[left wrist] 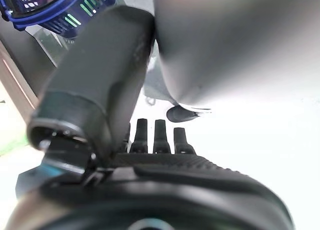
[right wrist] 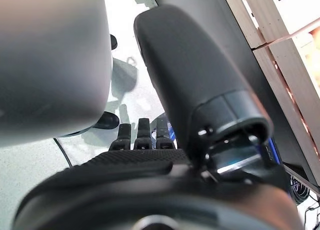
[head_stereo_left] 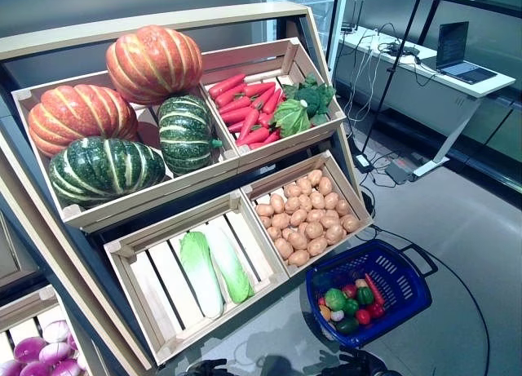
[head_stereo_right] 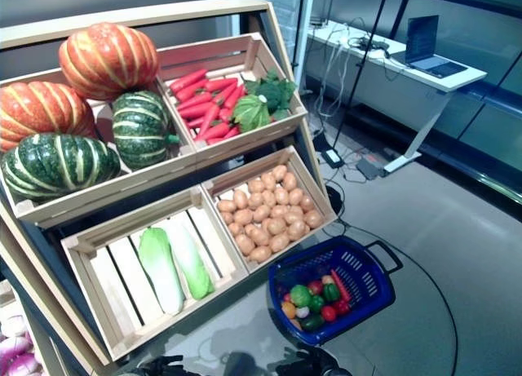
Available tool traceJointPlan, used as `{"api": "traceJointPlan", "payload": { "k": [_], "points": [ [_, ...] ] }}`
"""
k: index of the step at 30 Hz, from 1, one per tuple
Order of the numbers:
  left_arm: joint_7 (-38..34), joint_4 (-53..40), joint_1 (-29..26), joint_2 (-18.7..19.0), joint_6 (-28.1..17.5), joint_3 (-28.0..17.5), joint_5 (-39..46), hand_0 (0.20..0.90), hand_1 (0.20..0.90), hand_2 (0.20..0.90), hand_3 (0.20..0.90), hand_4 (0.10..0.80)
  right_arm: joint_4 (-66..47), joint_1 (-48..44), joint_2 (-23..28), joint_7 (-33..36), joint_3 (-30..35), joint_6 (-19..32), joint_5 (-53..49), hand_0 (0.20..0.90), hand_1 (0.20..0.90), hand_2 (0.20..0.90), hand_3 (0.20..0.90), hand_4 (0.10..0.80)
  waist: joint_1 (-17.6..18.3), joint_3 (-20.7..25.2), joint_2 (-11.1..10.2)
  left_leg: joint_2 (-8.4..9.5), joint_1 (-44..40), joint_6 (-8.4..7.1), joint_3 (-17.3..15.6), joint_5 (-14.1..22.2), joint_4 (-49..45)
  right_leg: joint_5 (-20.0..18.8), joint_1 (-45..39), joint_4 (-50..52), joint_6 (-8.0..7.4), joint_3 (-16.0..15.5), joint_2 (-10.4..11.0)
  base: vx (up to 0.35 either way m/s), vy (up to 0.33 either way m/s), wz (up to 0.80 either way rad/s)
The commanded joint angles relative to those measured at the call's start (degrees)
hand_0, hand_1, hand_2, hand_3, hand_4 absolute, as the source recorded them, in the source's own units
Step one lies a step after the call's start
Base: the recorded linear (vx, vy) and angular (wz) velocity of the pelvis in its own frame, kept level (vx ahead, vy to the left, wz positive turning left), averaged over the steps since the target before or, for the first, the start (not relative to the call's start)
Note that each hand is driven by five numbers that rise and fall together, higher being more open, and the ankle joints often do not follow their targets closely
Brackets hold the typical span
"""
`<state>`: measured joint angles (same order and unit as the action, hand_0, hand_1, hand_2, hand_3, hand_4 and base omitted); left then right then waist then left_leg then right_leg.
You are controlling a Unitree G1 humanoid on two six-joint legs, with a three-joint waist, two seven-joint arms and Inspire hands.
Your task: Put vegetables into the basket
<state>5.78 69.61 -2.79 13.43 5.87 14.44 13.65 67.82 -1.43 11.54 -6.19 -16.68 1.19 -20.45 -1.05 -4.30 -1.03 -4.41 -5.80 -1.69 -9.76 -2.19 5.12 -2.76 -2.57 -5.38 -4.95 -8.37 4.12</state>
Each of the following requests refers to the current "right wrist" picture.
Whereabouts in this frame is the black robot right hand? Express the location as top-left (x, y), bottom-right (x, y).
top-left (12, 4), bottom-right (305, 230)

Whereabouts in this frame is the wooden potato crate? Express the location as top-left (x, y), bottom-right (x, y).
top-left (221, 0), bottom-right (320, 158)

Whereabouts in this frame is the silver robot right leg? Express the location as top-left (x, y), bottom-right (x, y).
top-left (0, 0), bottom-right (120, 147)

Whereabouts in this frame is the thin black floor cable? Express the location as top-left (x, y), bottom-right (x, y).
top-left (53, 137), bottom-right (73, 168)

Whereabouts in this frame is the coiled black cable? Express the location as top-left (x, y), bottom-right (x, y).
top-left (290, 177), bottom-right (311, 206)

